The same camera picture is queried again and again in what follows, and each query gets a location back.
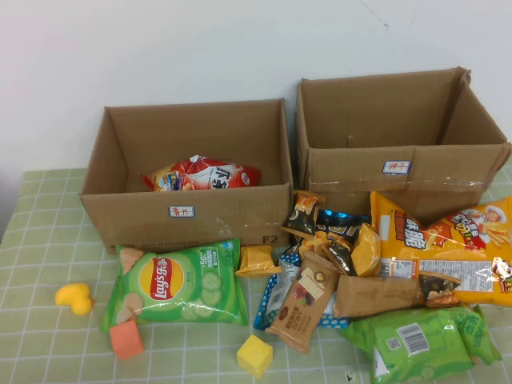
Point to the yellow rubber duck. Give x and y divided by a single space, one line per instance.
74 298

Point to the small plain yellow snack packet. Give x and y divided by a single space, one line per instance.
256 260

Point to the small brown orange snack packet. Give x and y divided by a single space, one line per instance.
438 294

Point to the black gold snack packet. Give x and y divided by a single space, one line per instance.
340 226

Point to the red chips bag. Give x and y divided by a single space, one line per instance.
208 176

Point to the cardboard box with F2 print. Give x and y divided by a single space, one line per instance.
140 224

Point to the white label on F2 box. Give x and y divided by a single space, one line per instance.
181 211

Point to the green snack bag with barcode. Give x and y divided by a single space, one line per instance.
420 344

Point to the yellow foam cube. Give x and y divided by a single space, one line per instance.
254 356

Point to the brown biscuit bar packet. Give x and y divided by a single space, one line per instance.
300 316

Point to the green checked tablecloth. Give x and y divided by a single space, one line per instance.
40 240

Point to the green Lay's chips bag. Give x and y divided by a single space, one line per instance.
192 288

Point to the large yellow fries snack bag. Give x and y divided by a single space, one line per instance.
440 248

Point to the white label on taped box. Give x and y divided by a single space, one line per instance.
397 167

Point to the orange foam cube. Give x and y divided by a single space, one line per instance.
126 340

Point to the yellow black crumpled snack packet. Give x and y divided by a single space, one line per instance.
366 252

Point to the taped cardboard box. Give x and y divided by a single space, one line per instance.
352 180

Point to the flat tan brown snack packet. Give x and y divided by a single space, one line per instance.
372 296

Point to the blue polka-dot snack bag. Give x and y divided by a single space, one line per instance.
276 296

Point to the small black orange snack packet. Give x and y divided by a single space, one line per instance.
302 216

